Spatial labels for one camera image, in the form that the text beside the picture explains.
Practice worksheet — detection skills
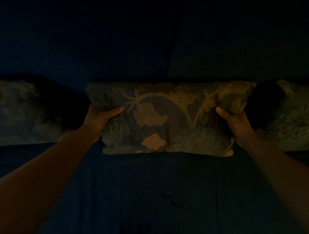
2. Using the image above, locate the person's left hand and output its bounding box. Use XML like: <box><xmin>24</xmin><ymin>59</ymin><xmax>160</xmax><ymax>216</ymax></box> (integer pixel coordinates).
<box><xmin>82</xmin><ymin>103</ymin><xmax>125</xmax><ymax>136</ymax></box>

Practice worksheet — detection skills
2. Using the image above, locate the person's right hand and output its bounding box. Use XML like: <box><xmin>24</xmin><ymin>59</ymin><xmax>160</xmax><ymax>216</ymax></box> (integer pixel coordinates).
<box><xmin>215</xmin><ymin>107</ymin><xmax>256</xmax><ymax>148</ymax></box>

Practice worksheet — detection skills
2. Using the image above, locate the dark leaf-patterned cushion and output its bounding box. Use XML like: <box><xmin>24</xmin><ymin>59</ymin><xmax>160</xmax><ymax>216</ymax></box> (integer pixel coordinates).
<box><xmin>261</xmin><ymin>79</ymin><xmax>309</xmax><ymax>152</ymax></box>
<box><xmin>85</xmin><ymin>81</ymin><xmax>257</xmax><ymax>158</ymax></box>
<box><xmin>0</xmin><ymin>79</ymin><xmax>73</xmax><ymax>147</ymax></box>

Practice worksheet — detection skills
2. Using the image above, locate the dark blue sofa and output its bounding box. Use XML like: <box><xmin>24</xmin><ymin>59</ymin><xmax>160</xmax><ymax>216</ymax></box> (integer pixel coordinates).
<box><xmin>0</xmin><ymin>0</ymin><xmax>309</xmax><ymax>234</ymax></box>

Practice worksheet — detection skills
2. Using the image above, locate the person's right forearm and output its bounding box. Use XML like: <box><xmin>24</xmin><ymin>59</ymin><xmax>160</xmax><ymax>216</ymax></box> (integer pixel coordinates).
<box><xmin>235</xmin><ymin>134</ymin><xmax>309</xmax><ymax>234</ymax></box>

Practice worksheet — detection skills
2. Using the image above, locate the person's left forearm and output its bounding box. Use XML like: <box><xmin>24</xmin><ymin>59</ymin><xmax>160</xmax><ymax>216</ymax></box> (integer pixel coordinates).
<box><xmin>0</xmin><ymin>126</ymin><xmax>102</xmax><ymax>234</ymax></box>

